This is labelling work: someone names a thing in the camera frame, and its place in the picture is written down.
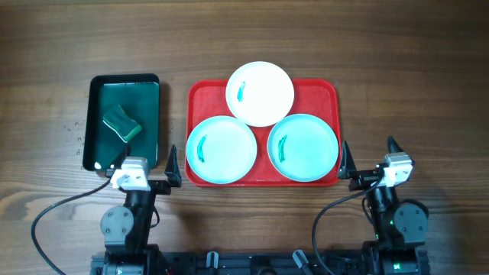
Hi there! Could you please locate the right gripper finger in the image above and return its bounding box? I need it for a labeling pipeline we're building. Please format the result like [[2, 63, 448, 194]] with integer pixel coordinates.
[[337, 141, 357, 180], [387, 135, 403, 154]]

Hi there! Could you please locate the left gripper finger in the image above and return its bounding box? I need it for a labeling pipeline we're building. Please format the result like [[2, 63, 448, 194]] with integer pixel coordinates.
[[164, 145, 182, 187], [109, 144, 131, 169]]

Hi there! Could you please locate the green yellow sponge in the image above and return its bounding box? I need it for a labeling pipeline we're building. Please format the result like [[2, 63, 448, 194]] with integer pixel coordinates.
[[102, 105, 142, 143]]

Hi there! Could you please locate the light blue plate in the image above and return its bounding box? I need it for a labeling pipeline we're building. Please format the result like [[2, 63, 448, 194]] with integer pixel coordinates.
[[267, 114, 339, 183], [186, 115, 257, 185]]

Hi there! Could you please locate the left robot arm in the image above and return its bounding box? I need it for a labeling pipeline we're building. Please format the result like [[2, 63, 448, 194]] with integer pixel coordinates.
[[90, 145, 182, 275]]

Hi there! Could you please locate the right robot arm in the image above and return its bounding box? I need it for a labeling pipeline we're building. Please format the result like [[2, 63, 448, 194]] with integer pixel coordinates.
[[338, 136, 430, 275]]

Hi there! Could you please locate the black tray with green water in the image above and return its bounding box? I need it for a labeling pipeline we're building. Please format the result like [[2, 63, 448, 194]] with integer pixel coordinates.
[[83, 73, 160, 171]]

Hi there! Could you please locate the red plastic tray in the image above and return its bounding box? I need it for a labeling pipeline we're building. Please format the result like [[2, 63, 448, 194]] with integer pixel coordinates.
[[186, 79, 342, 187]]

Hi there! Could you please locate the white plate top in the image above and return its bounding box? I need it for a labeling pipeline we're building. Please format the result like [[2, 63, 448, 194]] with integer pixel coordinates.
[[225, 61, 295, 127]]

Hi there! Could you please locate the right black cable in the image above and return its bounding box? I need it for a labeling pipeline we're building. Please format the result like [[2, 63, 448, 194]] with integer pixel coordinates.
[[311, 176, 384, 275]]

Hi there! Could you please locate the black cable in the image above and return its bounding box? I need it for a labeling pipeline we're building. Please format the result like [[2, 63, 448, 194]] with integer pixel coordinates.
[[31, 177, 114, 275], [311, 176, 384, 275]]

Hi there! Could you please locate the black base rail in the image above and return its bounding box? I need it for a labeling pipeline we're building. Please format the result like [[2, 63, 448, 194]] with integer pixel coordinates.
[[89, 249, 431, 275]]

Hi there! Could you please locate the left black cable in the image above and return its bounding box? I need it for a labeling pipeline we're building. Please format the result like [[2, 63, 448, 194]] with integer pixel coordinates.
[[31, 177, 114, 275]]

